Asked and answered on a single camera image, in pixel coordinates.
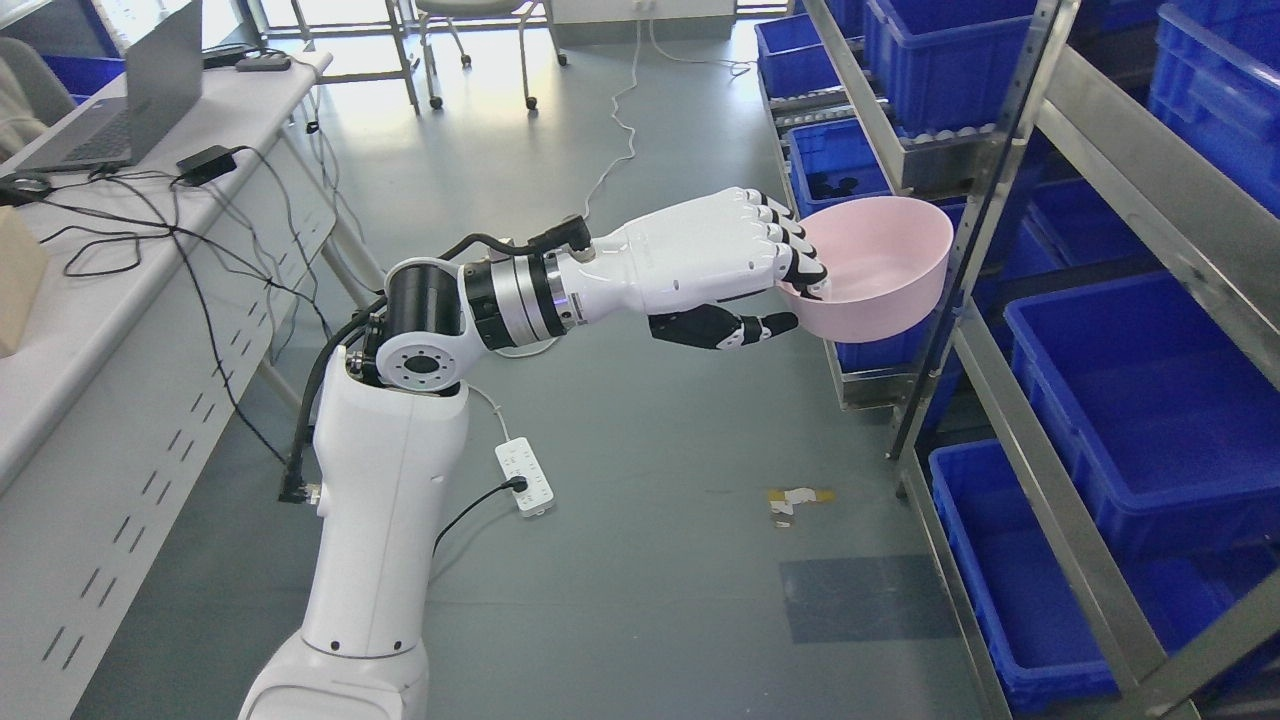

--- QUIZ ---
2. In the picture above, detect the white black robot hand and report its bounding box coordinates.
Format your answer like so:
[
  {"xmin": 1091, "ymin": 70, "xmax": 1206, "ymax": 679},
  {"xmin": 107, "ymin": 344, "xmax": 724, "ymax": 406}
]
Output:
[{"xmin": 556, "ymin": 187, "xmax": 829, "ymax": 350}]

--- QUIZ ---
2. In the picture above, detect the pink plastic bowl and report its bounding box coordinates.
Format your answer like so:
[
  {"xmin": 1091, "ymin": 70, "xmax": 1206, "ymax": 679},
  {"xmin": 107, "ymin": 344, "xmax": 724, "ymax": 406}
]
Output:
[{"xmin": 780, "ymin": 196, "xmax": 955, "ymax": 345}]

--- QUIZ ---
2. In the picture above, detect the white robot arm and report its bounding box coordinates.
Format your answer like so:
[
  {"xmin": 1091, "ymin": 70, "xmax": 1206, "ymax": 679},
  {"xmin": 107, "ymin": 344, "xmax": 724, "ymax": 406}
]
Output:
[{"xmin": 239, "ymin": 217, "xmax": 593, "ymax": 719}]

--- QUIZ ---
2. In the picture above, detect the white power strip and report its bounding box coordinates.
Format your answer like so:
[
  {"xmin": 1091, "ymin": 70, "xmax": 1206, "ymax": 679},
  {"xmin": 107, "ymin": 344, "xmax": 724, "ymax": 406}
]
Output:
[{"xmin": 494, "ymin": 437, "xmax": 556, "ymax": 518}]

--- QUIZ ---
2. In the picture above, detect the steel rack shelving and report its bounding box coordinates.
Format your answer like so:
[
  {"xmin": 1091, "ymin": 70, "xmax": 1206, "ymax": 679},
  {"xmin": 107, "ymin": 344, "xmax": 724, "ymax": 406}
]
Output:
[{"xmin": 810, "ymin": 1, "xmax": 1277, "ymax": 719}]

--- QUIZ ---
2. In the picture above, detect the black power adapter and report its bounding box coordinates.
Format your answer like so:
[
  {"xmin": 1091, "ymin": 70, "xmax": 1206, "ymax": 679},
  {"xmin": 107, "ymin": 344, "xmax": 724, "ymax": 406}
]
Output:
[{"xmin": 175, "ymin": 145, "xmax": 241, "ymax": 187}]

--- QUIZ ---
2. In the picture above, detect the grey laptop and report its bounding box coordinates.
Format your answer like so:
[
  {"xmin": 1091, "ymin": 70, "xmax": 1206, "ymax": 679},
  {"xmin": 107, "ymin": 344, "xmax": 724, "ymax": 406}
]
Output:
[{"xmin": 3, "ymin": 1, "xmax": 204, "ymax": 172}]

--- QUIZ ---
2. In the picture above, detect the white desk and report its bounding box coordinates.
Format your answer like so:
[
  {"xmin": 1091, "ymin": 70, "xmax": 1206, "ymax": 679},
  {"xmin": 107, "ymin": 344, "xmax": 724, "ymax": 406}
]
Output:
[{"xmin": 0, "ymin": 50, "xmax": 387, "ymax": 720}]

